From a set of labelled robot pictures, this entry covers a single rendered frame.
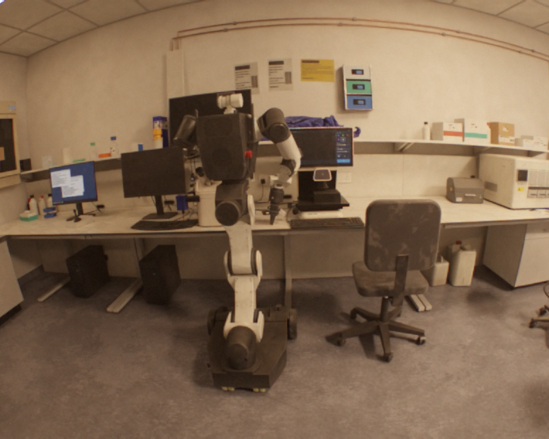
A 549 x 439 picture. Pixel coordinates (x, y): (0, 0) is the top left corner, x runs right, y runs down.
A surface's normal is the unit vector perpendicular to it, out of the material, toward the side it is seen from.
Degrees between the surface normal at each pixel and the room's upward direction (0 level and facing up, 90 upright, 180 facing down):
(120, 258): 90
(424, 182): 90
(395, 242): 90
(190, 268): 90
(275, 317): 45
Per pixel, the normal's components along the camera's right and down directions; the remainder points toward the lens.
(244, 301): -0.07, -0.19
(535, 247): -0.06, 0.25
